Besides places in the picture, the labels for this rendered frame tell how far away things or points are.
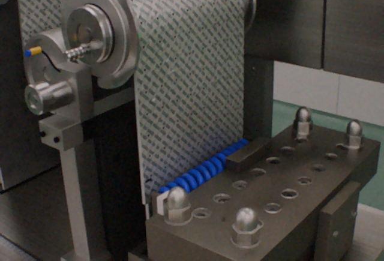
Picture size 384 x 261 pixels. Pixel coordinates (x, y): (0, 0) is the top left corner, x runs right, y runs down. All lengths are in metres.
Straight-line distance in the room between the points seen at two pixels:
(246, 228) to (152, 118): 0.19
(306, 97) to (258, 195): 2.96
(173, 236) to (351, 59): 0.40
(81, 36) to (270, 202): 0.32
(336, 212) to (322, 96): 2.90
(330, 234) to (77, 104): 0.38
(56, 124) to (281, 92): 3.13
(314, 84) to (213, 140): 2.83
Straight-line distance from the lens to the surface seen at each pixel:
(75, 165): 0.74
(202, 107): 0.78
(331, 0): 0.86
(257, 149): 0.82
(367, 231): 0.92
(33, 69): 0.84
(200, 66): 0.76
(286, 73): 3.71
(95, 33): 0.66
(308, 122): 0.92
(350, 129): 0.88
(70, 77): 0.70
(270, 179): 0.78
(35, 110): 0.69
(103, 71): 0.69
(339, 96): 3.57
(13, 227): 0.96
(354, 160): 0.85
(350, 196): 0.78
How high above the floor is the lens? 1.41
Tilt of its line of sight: 23 degrees down
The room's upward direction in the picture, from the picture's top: 2 degrees counter-clockwise
